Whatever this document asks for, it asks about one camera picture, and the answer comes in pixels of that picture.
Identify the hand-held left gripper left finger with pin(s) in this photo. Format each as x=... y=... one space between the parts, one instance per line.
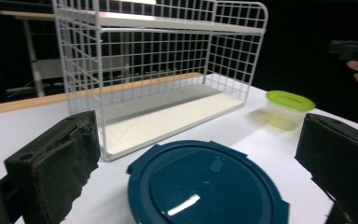
x=52 y=161

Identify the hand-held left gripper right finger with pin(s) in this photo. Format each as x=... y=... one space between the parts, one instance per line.
x=341 y=155

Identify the clear container with green lid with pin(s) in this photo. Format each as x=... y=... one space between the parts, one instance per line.
x=289 y=101

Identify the dark teal round lid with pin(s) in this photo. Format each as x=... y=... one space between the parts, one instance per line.
x=205 y=186

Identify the white metal stand with shelves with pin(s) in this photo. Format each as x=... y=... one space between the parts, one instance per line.
x=48 y=69

